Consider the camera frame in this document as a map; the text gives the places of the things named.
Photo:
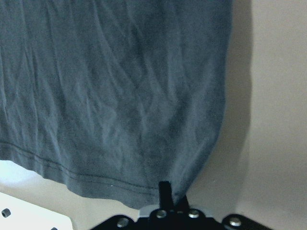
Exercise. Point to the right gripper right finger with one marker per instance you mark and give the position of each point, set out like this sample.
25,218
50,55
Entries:
183,204

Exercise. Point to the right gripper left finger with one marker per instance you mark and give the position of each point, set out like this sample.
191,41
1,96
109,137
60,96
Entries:
165,195

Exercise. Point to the black graphic t-shirt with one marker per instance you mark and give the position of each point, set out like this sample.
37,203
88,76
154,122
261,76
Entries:
110,97

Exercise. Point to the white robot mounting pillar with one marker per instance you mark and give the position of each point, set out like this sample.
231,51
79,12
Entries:
16,214

